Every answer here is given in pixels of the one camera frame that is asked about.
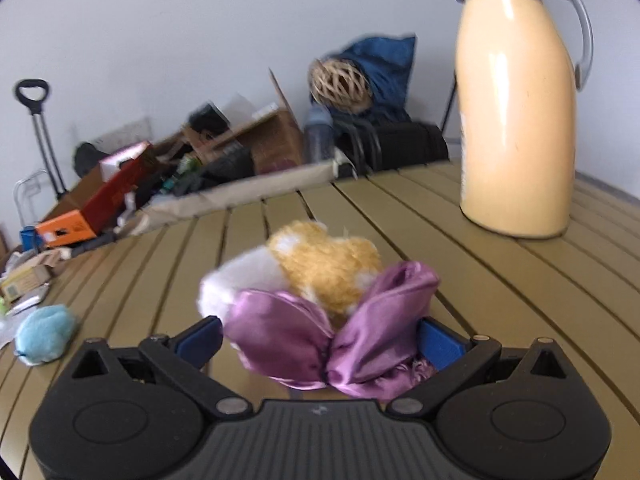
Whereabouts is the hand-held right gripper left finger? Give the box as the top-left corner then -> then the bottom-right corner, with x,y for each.
70,316 -> 252,419

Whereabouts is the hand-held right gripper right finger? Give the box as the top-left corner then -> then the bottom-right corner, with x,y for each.
386,318 -> 581,417

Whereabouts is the plush toy with purple bow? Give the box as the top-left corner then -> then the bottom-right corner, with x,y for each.
198,220 -> 441,402

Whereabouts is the tan folding table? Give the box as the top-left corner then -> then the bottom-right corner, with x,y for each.
0,157 -> 640,480

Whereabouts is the light blue plush toy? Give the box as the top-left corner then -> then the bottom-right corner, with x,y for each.
15,305 -> 78,366

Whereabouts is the orange long box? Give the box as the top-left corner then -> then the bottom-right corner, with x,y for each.
36,141 -> 158,248

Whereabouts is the black backpack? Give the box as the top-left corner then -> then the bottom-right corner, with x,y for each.
200,149 -> 256,186

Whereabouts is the small pale yellow box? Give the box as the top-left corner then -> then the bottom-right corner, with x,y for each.
0,265 -> 53,302

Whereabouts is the white paper sheet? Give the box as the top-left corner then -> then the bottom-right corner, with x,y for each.
0,305 -> 25,348

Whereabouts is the black suitcase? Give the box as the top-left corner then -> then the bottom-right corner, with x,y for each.
332,120 -> 450,177

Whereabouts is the open brown cardboard box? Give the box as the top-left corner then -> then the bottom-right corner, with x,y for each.
182,67 -> 306,176

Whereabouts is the black round bag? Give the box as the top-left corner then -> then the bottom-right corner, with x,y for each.
74,142 -> 108,178

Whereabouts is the black pouch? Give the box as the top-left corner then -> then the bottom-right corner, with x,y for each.
189,104 -> 232,136

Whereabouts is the grey blue water bottle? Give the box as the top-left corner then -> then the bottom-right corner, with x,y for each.
303,105 -> 335,165

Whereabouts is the yellow thermos jug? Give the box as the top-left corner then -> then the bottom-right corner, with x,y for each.
446,0 -> 595,240

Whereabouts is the dark blue cloth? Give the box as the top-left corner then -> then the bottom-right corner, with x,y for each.
320,35 -> 418,123

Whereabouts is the woven rattan ball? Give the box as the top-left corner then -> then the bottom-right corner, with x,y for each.
308,58 -> 373,111

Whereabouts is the black trolley handle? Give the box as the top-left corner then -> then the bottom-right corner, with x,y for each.
14,78 -> 68,201

